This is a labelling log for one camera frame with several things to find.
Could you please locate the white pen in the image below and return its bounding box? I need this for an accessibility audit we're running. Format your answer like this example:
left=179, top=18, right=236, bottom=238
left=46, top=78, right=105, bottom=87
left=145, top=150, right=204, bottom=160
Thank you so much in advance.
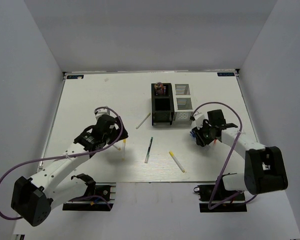
left=135, top=112, right=151, bottom=130

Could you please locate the pink tube of crayons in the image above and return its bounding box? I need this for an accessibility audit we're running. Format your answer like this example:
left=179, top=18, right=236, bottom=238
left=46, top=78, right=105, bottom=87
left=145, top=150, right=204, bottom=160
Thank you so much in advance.
left=154, top=82, right=165, bottom=96

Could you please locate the blue cap spray bottle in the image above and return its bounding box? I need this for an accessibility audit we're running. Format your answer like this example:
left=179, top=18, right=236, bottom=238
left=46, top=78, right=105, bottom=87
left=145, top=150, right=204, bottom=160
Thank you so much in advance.
left=190, top=131, right=196, bottom=139

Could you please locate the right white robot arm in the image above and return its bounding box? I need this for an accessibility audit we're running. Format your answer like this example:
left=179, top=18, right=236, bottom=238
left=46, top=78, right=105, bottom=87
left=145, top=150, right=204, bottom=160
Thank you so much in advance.
left=190, top=109, right=288, bottom=200

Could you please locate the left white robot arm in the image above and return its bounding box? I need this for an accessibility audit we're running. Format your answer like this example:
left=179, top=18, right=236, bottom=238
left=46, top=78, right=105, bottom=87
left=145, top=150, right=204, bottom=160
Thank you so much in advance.
left=11, top=114, right=128, bottom=227

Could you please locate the yellow cap marker upright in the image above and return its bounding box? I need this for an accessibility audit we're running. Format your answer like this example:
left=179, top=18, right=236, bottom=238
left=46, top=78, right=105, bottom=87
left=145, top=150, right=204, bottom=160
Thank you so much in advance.
left=121, top=139, right=126, bottom=161

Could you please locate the green gel pen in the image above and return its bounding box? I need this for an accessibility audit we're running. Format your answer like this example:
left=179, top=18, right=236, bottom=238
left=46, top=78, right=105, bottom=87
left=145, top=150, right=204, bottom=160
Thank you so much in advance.
left=144, top=136, right=153, bottom=164

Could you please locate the yellow cap marker right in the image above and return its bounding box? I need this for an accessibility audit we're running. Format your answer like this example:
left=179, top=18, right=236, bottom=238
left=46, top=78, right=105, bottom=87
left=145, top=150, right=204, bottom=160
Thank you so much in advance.
left=169, top=151, right=185, bottom=173

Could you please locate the white mesh organizer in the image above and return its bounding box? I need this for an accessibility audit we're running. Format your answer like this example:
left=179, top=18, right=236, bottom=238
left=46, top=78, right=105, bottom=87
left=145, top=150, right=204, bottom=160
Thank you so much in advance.
left=172, top=83, right=197, bottom=125

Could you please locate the black mesh organizer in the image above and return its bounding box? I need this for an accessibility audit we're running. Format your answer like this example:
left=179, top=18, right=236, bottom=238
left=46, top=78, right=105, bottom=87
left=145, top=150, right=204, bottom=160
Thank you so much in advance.
left=151, top=83, right=175, bottom=125

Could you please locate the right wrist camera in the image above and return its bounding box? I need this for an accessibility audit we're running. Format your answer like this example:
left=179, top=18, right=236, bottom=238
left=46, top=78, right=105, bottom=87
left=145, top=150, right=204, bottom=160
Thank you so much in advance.
left=190, top=111, right=205, bottom=129

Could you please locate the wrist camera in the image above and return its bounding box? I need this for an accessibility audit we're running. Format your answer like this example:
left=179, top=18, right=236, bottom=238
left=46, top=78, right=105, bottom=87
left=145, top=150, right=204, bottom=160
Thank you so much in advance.
left=94, top=106, right=110, bottom=121
left=190, top=111, right=205, bottom=129

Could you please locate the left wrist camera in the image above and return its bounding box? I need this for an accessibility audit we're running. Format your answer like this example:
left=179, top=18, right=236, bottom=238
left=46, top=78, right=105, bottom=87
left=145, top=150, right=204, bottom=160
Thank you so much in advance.
left=94, top=106, right=110, bottom=121

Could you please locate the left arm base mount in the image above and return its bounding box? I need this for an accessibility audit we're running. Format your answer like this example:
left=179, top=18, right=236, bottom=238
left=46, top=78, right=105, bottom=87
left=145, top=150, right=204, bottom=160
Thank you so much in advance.
left=62, top=173, right=116, bottom=212

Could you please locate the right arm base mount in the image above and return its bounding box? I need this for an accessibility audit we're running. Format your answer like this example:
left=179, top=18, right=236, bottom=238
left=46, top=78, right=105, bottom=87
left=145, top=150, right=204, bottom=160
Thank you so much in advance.
left=193, top=184, right=247, bottom=213

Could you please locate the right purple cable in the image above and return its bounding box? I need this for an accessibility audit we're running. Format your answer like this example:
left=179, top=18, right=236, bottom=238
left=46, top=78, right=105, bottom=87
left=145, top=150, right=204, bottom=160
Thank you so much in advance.
left=192, top=101, right=260, bottom=211

